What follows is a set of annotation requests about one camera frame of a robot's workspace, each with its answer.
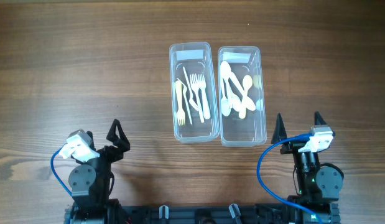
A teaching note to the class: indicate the white spoon crossing yellow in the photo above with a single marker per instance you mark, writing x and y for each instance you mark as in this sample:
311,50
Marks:
225,110

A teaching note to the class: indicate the light blue plastic fork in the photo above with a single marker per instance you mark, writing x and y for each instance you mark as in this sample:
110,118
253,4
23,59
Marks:
206,109

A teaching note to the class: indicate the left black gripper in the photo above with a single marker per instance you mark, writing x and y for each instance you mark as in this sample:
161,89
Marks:
122,144

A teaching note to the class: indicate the white plastic fork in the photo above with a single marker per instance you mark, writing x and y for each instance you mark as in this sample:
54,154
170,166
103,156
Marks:
184,92
191,101
195,88

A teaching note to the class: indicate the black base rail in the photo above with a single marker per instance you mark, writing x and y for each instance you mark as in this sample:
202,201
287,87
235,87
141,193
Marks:
251,214

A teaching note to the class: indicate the yellow plastic fork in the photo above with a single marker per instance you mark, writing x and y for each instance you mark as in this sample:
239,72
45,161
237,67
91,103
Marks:
180,111

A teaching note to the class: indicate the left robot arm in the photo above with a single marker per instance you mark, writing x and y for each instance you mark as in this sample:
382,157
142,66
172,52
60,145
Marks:
92,182

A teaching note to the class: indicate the white plastic spoon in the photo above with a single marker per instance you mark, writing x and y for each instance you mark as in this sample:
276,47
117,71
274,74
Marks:
240,88
233,99
225,74

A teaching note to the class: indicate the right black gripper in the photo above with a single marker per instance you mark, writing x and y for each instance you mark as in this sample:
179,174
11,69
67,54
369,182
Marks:
280,132

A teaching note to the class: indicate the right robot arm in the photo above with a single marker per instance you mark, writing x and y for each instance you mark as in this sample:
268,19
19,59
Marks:
318,183

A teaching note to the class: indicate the clear plastic container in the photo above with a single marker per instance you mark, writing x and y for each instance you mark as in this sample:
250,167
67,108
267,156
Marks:
250,131
196,58

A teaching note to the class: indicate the yellow plastic spoon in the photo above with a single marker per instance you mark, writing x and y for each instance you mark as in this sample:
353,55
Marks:
246,101

